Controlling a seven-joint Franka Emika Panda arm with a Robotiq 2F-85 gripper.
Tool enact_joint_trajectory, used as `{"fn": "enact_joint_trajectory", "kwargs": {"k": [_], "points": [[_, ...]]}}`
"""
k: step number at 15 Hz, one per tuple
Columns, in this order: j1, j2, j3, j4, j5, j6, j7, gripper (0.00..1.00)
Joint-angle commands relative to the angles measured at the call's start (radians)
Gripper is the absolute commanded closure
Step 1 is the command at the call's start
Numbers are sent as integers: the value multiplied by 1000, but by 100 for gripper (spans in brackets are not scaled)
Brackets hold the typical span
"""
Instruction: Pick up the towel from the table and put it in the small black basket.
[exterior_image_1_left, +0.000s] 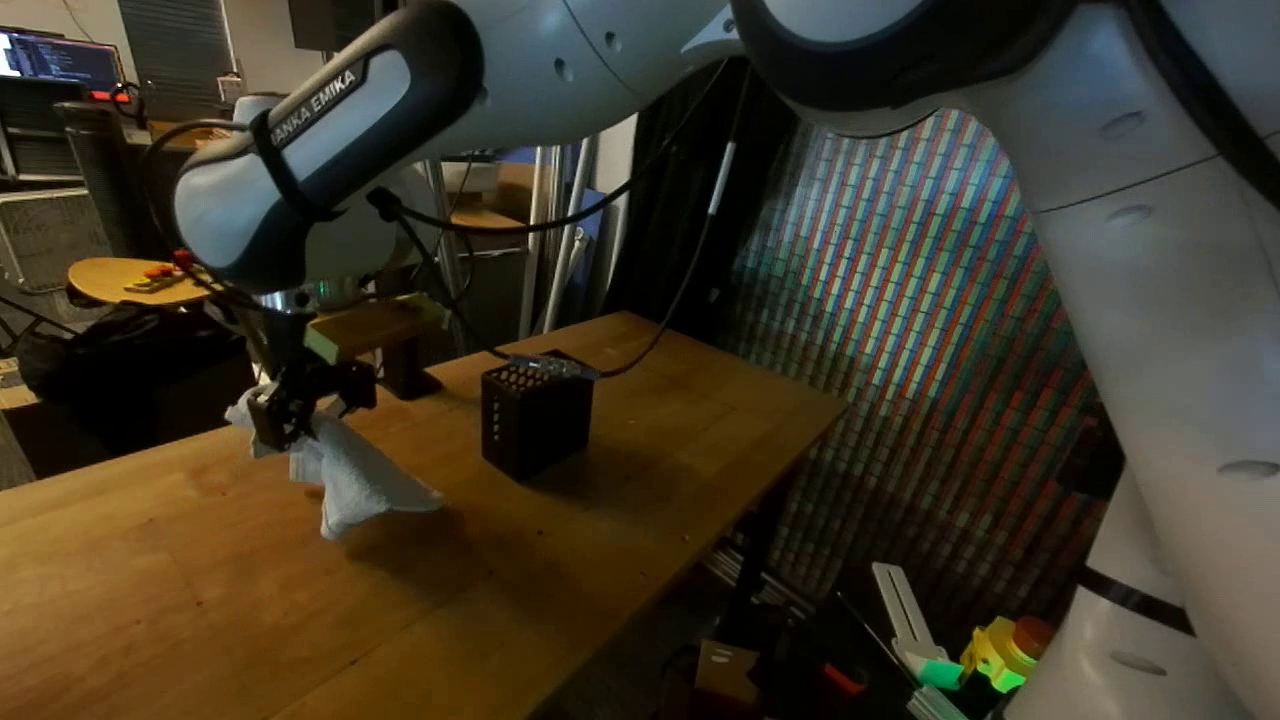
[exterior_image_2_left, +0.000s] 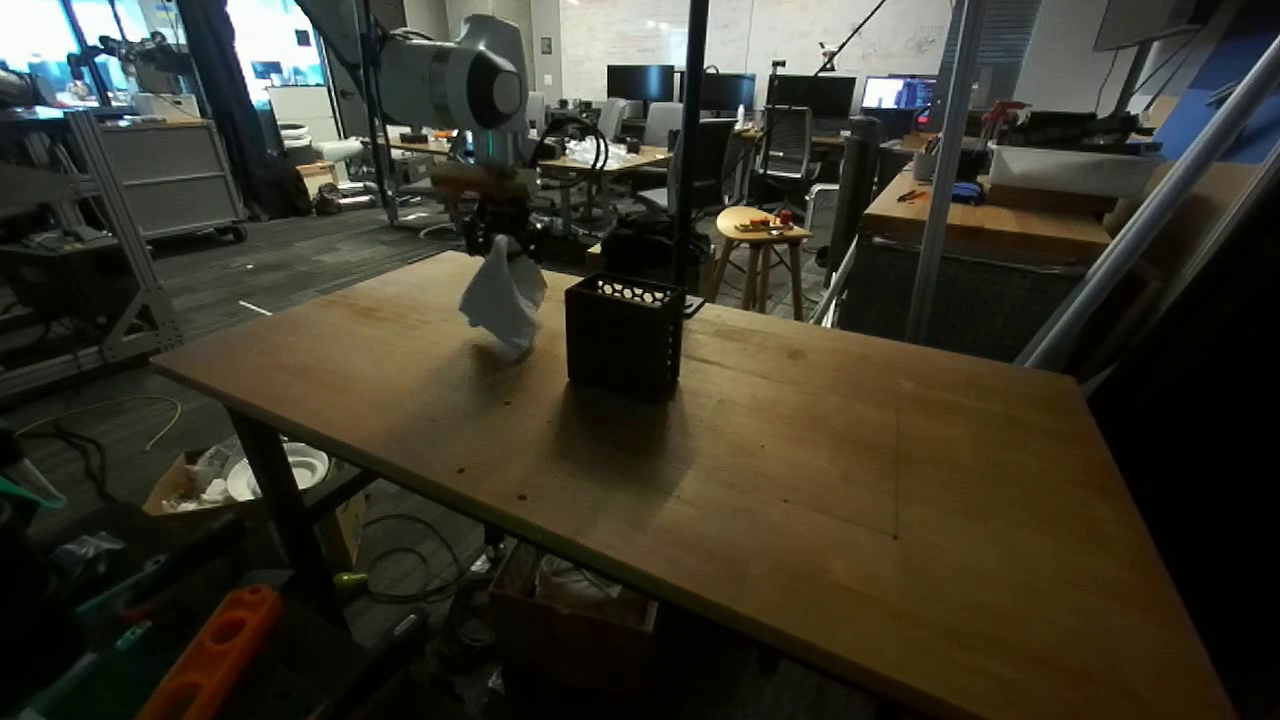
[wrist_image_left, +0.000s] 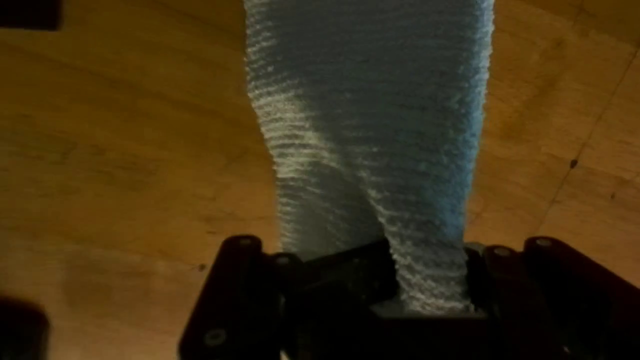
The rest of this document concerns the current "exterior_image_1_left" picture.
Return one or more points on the white plastic bar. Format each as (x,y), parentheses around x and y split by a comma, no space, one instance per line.
(905,604)

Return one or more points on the patterned backdrop screen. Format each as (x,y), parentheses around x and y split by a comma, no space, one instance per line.
(921,372)

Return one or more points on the small brown cardboard box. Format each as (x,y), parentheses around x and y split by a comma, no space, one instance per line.
(725,671)

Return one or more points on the small red object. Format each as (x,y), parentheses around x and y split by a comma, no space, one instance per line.
(841,680)

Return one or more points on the round wooden stool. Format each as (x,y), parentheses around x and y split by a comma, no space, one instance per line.
(101,282)

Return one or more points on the red hand tool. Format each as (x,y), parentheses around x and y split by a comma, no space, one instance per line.
(161,278)

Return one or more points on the light grey cloth towel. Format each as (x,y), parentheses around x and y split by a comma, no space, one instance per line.
(352,484)

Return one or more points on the yellow green toy block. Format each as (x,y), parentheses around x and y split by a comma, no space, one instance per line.
(1001,652)

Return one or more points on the small black perforated basket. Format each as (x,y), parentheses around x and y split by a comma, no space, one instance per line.
(534,423)

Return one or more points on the green plastic piece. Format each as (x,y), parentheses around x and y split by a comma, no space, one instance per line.
(941,674)

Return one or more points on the yellowish wrist camera block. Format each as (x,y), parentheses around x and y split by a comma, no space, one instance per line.
(375,326)

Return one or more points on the black vertical pole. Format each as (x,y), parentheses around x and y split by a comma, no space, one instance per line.
(408,372)

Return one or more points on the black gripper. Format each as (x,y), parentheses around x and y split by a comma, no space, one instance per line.
(301,354)

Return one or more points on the lit computer monitor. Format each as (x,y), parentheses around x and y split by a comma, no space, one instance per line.
(55,62)

